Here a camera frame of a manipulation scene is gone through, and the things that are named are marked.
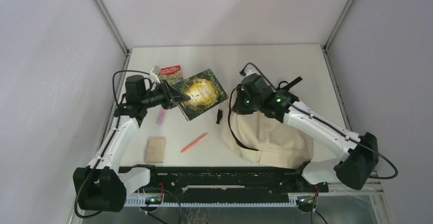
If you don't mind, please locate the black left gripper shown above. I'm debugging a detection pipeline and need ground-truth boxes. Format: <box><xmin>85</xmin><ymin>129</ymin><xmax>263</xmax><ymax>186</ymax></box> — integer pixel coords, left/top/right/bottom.
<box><xmin>141</xmin><ymin>80</ymin><xmax>191</xmax><ymax>110</ymax></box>

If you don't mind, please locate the red comic book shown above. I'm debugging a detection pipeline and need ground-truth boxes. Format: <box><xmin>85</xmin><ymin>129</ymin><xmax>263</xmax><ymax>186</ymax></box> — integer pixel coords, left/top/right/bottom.
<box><xmin>158</xmin><ymin>65</ymin><xmax>184</xmax><ymax>85</ymax></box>

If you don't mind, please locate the green yellow book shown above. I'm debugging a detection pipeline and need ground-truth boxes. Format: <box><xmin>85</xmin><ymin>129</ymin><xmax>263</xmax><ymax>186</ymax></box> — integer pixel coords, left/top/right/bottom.
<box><xmin>173</xmin><ymin>69</ymin><xmax>228</xmax><ymax>121</ymax></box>

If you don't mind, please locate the cream canvas student bag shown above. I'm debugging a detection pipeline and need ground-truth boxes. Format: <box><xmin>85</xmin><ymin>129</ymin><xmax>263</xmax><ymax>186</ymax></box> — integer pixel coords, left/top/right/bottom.
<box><xmin>215</xmin><ymin>76</ymin><xmax>315</xmax><ymax>170</ymax></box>

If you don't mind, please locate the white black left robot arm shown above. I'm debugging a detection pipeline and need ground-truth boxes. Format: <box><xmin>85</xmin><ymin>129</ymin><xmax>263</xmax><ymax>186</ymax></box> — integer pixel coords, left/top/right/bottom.
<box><xmin>73</xmin><ymin>72</ymin><xmax>190</xmax><ymax>219</ymax></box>

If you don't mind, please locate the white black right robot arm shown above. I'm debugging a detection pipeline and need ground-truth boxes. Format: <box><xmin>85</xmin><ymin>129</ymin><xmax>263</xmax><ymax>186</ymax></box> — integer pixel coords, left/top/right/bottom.
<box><xmin>232</xmin><ymin>72</ymin><xmax>379</xmax><ymax>191</ymax></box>

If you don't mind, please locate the pink highlighter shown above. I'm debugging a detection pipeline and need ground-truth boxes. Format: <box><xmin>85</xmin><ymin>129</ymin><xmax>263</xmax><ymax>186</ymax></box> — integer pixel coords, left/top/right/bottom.
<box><xmin>156</xmin><ymin>109</ymin><xmax>166</xmax><ymax>126</ymax></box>

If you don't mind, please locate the orange pen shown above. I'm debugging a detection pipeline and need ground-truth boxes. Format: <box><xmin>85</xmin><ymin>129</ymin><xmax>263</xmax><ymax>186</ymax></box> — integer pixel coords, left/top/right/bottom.
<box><xmin>181</xmin><ymin>132</ymin><xmax>208</xmax><ymax>153</ymax></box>

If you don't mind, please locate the tan small wallet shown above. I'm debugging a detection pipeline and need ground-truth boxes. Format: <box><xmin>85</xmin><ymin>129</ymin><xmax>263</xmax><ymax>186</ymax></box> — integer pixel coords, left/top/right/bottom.
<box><xmin>145</xmin><ymin>138</ymin><xmax>166</xmax><ymax>164</ymax></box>

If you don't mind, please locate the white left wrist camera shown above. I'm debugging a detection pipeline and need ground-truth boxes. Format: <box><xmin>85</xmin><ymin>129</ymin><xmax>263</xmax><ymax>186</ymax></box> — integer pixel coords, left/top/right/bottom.
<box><xmin>148</xmin><ymin>66</ymin><xmax>161</xmax><ymax>84</ymax></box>

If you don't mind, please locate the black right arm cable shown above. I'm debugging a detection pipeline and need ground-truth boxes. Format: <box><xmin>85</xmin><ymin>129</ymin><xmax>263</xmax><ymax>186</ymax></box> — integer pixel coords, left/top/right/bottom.
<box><xmin>228</xmin><ymin>62</ymin><xmax>399</xmax><ymax>224</ymax></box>

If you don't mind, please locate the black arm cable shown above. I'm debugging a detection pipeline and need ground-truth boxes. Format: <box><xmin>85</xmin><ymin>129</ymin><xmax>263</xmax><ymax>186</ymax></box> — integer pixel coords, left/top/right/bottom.
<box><xmin>74</xmin><ymin>70</ymin><xmax>151</xmax><ymax>220</ymax></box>
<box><xmin>228</xmin><ymin>62</ymin><xmax>399</xmax><ymax>224</ymax></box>

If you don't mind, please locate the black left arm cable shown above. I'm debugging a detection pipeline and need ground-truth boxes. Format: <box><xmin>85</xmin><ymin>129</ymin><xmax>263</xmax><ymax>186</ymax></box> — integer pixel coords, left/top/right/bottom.
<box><xmin>74</xmin><ymin>70</ymin><xmax>151</xmax><ymax>220</ymax></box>

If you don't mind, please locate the aluminium frame right post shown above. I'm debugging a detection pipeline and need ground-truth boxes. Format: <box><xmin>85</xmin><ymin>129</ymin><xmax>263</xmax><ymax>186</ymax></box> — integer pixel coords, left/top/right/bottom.
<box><xmin>323</xmin><ymin>0</ymin><xmax>356</xmax><ymax>52</ymax></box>

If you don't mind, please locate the aluminium frame post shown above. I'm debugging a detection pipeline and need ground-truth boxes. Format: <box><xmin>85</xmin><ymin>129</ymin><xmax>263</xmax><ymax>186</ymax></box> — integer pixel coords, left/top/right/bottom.
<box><xmin>92</xmin><ymin>0</ymin><xmax>129</xmax><ymax>56</ymax></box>
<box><xmin>323</xmin><ymin>0</ymin><xmax>356</xmax><ymax>52</ymax></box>

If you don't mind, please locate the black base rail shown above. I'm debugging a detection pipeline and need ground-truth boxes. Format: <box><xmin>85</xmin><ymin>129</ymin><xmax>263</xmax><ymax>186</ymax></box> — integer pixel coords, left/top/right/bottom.
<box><xmin>126</xmin><ymin>165</ymin><xmax>329</xmax><ymax>207</ymax></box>

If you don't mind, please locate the aluminium frame left post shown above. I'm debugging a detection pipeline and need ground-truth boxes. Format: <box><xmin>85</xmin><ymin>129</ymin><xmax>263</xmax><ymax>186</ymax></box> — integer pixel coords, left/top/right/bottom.
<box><xmin>92</xmin><ymin>0</ymin><xmax>129</xmax><ymax>56</ymax></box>

